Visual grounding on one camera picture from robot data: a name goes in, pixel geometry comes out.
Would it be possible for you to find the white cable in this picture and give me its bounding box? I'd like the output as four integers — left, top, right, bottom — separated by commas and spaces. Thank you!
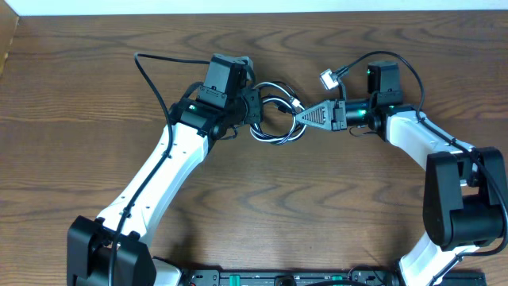
251, 81, 307, 144

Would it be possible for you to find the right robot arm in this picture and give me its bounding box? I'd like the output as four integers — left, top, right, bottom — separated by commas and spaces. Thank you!
296, 61, 507, 285

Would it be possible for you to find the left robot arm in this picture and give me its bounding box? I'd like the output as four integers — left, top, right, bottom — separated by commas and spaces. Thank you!
67, 54, 261, 285

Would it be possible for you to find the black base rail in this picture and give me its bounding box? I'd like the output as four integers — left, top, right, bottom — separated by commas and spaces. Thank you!
174, 265, 487, 286

